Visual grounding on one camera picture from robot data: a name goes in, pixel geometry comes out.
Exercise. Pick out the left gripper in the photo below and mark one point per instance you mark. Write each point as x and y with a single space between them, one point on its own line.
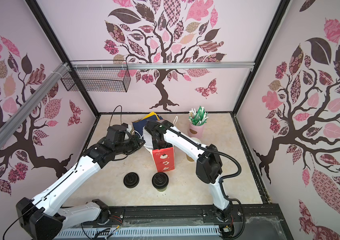
136 139

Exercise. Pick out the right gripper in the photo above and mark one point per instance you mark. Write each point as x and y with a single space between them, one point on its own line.
154 145

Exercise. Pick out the white red paper bag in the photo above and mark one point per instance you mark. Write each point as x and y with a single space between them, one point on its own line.
162 152

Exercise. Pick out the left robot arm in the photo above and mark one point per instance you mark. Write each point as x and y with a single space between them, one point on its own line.
89 163

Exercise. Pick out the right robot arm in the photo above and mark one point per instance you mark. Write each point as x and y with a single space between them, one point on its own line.
207 158

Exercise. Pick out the navy napkin stack box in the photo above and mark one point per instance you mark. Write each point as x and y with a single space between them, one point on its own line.
140 124

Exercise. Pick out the pink straw holder cup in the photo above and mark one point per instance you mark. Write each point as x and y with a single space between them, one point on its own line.
195 131

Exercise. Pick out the stack of black lids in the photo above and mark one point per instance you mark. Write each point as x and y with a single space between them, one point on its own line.
131 180

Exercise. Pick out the aluminium rail back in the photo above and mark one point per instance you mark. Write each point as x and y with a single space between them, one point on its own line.
152 66

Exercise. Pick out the aluminium rail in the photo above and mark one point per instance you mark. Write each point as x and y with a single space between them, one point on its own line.
152 66
10 127

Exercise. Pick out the black wire basket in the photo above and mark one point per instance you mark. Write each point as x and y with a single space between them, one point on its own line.
98 77

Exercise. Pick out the aluminium rail left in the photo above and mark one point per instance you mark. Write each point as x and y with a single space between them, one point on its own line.
10 127

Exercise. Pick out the white cable duct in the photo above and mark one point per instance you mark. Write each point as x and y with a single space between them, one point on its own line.
136 233

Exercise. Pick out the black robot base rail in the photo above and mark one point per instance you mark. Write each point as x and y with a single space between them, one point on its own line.
158 214

